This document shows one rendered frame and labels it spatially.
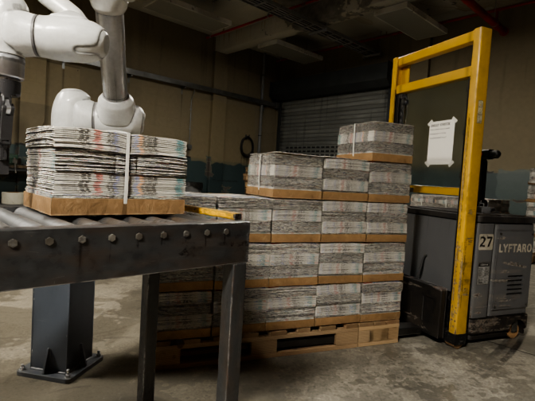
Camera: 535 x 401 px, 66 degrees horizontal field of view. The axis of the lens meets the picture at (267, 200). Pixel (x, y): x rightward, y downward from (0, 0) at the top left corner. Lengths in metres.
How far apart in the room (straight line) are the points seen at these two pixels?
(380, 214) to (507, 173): 6.02
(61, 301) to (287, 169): 1.21
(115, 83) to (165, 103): 7.70
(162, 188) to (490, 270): 2.20
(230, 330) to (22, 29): 0.95
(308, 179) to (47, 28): 1.42
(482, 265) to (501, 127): 5.81
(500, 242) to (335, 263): 1.09
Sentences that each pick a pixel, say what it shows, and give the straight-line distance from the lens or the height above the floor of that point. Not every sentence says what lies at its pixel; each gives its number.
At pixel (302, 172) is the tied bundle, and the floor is 0.97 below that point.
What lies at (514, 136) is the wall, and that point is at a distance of 8.39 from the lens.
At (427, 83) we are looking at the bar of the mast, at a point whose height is 1.61.
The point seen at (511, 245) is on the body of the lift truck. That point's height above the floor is 0.61.
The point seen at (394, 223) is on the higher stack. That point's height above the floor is 0.72.
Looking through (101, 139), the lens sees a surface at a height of 1.01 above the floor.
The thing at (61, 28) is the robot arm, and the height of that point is 1.27.
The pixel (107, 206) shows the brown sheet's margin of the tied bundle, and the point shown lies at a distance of 1.19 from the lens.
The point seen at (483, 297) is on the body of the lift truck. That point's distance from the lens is 2.90.
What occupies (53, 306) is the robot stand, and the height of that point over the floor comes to 0.31.
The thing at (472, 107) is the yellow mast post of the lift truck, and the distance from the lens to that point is 2.67.
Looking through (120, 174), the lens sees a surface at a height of 0.92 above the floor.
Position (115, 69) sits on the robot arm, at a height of 1.33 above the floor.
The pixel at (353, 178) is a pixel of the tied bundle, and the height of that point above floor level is 0.96.
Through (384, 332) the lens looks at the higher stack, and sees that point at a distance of 2.65.
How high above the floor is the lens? 0.93
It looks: 3 degrees down
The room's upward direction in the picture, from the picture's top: 4 degrees clockwise
